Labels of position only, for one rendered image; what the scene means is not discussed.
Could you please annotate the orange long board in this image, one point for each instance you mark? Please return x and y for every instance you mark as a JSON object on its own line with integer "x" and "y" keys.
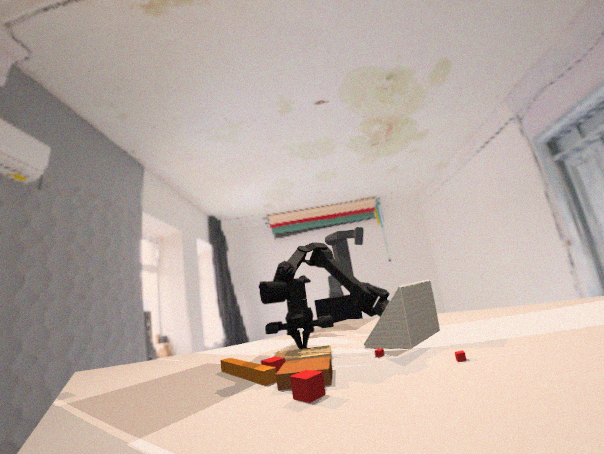
{"x": 260, "y": 374}

